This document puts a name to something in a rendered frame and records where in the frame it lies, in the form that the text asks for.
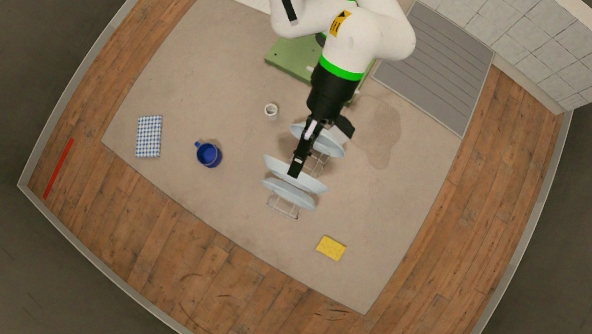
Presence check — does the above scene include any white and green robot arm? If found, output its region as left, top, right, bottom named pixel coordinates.
left=269, top=0, right=416, bottom=144

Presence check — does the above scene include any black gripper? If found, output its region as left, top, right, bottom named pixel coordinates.
left=287, top=87, right=345, bottom=179

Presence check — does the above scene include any blue and white checked towel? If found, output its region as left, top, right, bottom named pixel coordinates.
left=135, top=115, right=163, bottom=158

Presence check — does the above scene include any yellow sponge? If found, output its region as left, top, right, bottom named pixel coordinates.
left=316, top=235, right=346, bottom=261

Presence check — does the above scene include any white tiled splashback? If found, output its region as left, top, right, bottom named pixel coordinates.
left=419, top=0, right=592, bottom=115

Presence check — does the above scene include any dark blue mug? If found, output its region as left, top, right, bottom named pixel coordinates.
left=194, top=141, right=223, bottom=168

